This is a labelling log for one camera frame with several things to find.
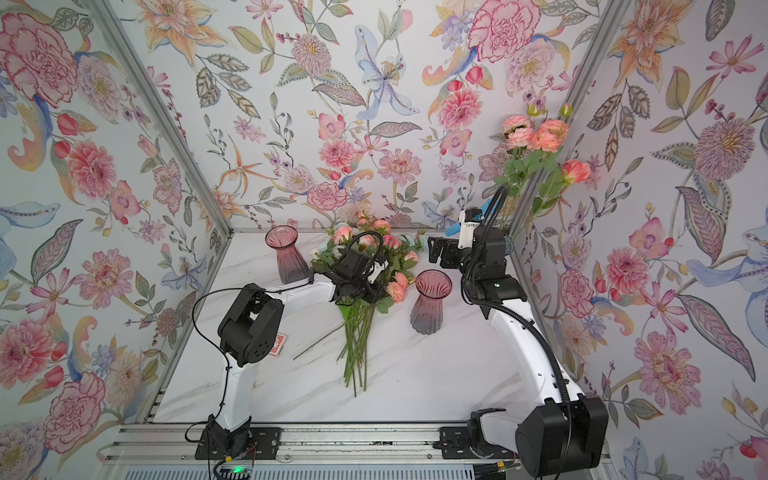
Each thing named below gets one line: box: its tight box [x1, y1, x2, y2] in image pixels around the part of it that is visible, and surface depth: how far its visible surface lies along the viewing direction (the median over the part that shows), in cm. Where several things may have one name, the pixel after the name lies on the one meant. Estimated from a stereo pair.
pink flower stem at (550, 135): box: [528, 103, 574, 153], surface depth 78 cm
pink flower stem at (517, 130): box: [494, 114, 538, 232], surface depth 84 cm
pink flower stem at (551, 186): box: [524, 158, 591, 227], surface depth 80 cm
